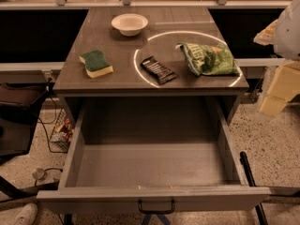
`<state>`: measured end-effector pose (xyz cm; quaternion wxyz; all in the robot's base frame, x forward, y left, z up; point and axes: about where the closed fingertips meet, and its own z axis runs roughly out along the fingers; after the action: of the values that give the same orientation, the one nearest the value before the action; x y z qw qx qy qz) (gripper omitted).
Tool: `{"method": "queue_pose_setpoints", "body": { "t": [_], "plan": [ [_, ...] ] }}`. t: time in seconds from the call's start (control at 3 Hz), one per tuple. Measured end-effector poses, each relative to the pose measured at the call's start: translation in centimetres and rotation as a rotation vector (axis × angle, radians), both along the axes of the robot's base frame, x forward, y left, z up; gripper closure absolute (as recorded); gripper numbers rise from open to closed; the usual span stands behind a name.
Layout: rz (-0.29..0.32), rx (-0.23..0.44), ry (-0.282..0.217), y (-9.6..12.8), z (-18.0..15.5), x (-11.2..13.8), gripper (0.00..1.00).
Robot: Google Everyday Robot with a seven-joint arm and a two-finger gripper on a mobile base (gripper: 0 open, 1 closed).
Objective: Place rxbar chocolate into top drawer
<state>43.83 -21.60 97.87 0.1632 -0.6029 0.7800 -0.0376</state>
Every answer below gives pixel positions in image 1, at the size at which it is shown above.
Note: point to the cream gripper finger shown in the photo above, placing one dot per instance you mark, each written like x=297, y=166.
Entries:
x=280, y=85
x=266, y=36

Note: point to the small round grey object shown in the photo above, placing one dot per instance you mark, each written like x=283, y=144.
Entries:
x=39, y=174

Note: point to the wire basket with items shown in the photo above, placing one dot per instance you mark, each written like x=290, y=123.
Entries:
x=62, y=132

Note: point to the green yellow sponge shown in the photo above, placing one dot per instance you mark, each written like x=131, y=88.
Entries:
x=95, y=64

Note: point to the green chip bag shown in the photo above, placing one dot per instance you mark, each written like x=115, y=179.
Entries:
x=208, y=60

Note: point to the black chair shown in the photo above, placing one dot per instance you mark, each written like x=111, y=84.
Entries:
x=19, y=114

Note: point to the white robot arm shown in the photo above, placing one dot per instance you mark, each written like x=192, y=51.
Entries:
x=284, y=35

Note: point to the dark rxbar chocolate bar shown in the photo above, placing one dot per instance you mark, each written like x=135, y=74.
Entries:
x=157, y=70

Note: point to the white ceramic bowl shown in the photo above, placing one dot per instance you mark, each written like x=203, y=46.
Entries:
x=130, y=24

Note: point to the black drawer handle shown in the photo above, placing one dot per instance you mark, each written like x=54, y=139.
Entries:
x=160, y=208

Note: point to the open grey top drawer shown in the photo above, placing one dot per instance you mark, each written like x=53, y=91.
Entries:
x=154, y=149

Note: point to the white shoe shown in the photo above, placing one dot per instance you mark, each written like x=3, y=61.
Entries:
x=27, y=216

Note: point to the black pole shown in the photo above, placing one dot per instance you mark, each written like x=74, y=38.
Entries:
x=259, y=208

